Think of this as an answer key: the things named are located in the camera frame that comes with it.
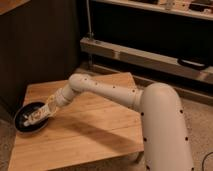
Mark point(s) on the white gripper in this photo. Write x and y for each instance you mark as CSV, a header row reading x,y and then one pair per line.
x,y
52,106

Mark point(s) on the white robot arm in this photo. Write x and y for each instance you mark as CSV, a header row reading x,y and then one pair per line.
x,y
165,136

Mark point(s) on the black ceramic bowl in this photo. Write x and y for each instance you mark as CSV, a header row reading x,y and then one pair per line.
x,y
26,110

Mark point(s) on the wooden table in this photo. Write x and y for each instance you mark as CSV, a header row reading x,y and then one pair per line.
x,y
91,128

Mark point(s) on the metal pole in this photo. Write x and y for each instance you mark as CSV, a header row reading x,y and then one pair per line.
x,y
90,31

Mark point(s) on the wooden shelf beam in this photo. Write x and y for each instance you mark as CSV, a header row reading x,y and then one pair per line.
x,y
144,59

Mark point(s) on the upper wooden shelf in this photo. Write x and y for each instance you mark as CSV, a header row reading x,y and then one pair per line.
x,y
176,7

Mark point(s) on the black handle object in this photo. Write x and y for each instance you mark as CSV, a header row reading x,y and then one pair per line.
x,y
192,65

